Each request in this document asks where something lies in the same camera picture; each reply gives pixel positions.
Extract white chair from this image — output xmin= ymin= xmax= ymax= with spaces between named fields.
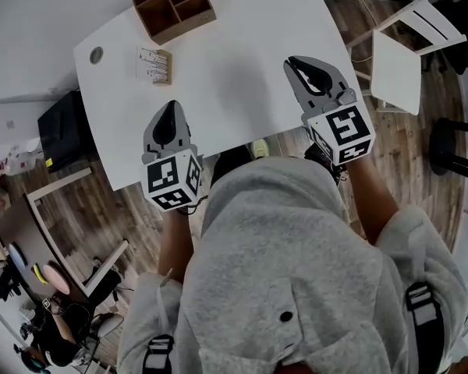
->
xmin=345 ymin=0 xmax=468 ymax=116

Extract black grey shoulder strap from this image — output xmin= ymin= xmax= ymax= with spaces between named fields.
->
xmin=404 ymin=282 xmax=445 ymax=374
xmin=142 ymin=335 xmax=176 ymax=374

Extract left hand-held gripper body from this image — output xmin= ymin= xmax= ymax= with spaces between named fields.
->
xmin=141 ymin=143 xmax=204 ymax=213

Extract person's left forearm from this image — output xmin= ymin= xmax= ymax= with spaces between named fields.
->
xmin=157 ymin=207 xmax=196 ymax=284

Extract blue plate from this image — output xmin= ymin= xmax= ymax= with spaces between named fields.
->
xmin=8 ymin=242 xmax=27 ymax=272

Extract white water dispenser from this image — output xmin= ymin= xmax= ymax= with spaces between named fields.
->
xmin=0 ymin=105 xmax=43 ymax=159

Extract black cabinet box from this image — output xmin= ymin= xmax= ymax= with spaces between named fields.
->
xmin=37 ymin=90 xmax=98 ymax=174

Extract black office chair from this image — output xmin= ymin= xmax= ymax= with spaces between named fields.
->
xmin=431 ymin=0 xmax=468 ymax=76

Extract dark brown table white legs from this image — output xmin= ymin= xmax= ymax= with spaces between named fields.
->
xmin=0 ymin=168 xmax=130 ymax=307

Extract person's grey sweatshirt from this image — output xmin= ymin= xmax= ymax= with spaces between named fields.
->
xmin=116 ymin=156 xmax=468 ymax=374

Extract person's right forearm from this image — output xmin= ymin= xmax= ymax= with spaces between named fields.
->
xmin=345 ymin=157 xmax=399 ymax=247

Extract cluster of spare water jugs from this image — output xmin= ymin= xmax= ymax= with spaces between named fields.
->
xmin=0 ymin=146 xmax=39 ymax=175

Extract pink plate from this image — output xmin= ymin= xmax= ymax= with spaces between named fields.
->
xmin=42 ymin=263 xmax=71 ymax=295

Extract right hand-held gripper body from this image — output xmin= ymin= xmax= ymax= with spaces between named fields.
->
xmin=300 ymin=87 xmax=377 ymax=168

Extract black electronics box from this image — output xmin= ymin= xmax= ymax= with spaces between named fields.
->
xmin=303 ymin=144 xmax=348 ymax=186

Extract person's black trousers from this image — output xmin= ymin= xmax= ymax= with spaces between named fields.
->
xmin=209 ymin=144 xmax=257 ymax=189

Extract brown wooden compartment box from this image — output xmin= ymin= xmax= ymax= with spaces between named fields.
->
xmin=131 ymin=0 xmax=218 ymax=46

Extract grey round stool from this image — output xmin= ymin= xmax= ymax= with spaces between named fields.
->
xmin=91 ymin=312 xmax=125 ymax=339

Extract person's yellow shoe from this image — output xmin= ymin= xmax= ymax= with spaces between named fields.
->
xmin=250 ymin=138 xmax=270 ymax=159

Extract black stool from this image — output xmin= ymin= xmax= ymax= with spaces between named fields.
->
xmin=428 ymin=117 xmax=468 ymax=225

